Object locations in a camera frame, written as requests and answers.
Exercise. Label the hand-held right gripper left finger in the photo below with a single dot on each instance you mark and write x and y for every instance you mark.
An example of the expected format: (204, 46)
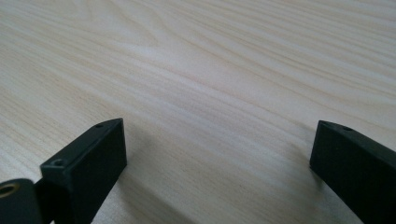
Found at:
(84, 161)

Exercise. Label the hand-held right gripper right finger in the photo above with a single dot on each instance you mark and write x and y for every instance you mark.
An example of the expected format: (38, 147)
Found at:
(358, 168)

